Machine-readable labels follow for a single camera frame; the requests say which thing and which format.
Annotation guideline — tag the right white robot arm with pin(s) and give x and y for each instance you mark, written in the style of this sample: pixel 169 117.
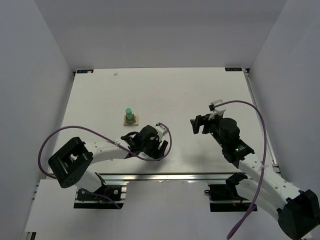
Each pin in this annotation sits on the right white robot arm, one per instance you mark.
pixel 297 212

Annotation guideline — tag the right blue corner label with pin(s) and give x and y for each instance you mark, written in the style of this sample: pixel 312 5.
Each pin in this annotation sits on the right blue corner label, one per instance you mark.
pixel 233 69

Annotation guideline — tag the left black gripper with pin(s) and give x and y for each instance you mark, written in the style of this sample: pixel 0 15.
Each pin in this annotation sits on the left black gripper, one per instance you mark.
pixel 155 147

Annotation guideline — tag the green cylinder block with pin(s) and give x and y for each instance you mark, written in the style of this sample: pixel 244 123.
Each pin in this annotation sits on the green cylinder block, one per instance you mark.
pixel 129 116

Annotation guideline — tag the left blue corner label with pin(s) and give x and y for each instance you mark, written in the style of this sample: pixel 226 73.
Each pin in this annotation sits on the left blue corner label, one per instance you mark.
pixel 84 71

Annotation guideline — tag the dark brown wood block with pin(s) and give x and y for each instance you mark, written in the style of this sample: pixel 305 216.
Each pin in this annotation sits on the dark brown wood block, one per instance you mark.
pixel 130 121

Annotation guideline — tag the aluminium front rail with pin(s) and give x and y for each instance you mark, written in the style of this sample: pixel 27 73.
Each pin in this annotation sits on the aluminium front rail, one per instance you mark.
pixel 166 177

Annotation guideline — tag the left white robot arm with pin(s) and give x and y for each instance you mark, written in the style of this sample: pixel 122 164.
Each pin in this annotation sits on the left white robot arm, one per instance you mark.
pixel 71 162

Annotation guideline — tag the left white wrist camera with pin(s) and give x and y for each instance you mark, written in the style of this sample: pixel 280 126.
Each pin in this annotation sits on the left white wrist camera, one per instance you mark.
pixel 161 130

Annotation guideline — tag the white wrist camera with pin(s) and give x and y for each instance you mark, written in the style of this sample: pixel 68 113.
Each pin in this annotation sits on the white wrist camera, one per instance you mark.
pixel 161 130
pixel 216 111

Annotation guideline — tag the light wood block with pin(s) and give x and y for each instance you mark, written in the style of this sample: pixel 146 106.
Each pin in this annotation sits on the light wood block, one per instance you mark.
pixel 125 121
pixel 136 123

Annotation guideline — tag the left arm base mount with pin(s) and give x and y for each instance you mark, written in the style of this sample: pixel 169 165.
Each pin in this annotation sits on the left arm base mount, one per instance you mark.
pixel 112 198

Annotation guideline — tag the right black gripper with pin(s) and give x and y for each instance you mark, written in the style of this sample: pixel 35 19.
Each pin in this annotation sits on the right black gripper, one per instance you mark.
pixel 204 122

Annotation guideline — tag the blue corner label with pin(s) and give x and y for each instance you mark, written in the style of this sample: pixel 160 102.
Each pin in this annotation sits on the blue corner label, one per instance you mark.
pixel 84 71
pixel 233 69

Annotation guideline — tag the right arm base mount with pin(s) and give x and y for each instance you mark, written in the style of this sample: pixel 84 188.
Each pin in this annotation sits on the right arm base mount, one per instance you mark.
pixel 224 198

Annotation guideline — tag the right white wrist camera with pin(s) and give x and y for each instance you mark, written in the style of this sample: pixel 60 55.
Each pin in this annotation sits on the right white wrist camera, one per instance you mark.
pixel 216 111

